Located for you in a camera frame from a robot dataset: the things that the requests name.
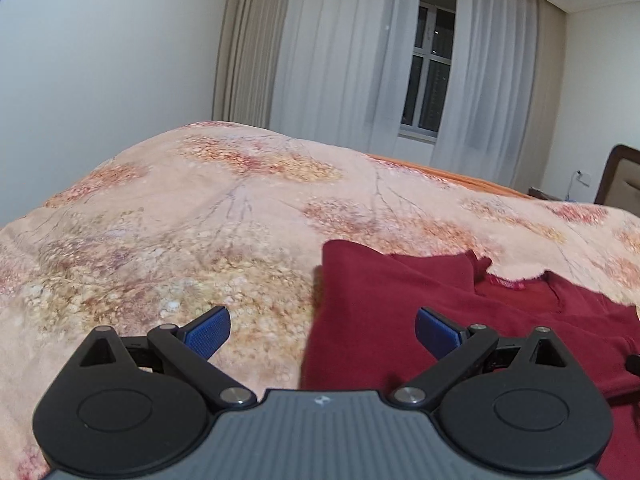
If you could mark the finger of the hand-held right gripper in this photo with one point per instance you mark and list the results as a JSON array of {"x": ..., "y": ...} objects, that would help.
[{"x": 634, "y": 366}]

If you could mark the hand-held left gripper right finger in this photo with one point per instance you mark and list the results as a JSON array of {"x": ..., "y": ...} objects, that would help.
[{"x": 436, "y": 332}]

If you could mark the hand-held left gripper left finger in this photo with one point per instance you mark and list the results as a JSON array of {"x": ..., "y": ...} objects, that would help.
[{"x": 207, "y": 332}]

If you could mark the dark red sweater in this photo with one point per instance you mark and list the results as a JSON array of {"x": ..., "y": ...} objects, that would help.
[{"x": 380, "y": 310}]

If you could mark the floral peach blanket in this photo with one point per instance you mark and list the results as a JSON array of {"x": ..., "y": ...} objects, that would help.
[{"x": 165, "y": 240}]

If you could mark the orange bed sheet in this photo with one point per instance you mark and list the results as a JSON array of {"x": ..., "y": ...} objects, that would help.
[{"x": 450, "y": 176}]

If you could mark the dark wooden nightstand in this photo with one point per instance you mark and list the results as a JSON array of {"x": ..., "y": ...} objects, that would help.
[{"x": 542, "y": 193}]

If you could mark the brown padded headboard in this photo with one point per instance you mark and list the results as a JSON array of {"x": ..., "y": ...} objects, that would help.
[{"x": 622, "y": 175}]

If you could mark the beige drape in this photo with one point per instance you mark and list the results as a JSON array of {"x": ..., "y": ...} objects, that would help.
[
  {"x": 250, "y": 45},
  {"x": 547, "y": 105}
]

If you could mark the white framed window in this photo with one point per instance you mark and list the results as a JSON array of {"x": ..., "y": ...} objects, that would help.
[{"x": 430, "y": 70}]

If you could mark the white wall socket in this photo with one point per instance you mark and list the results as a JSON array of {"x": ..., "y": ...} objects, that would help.
[{"x": 584, "y": 178}]

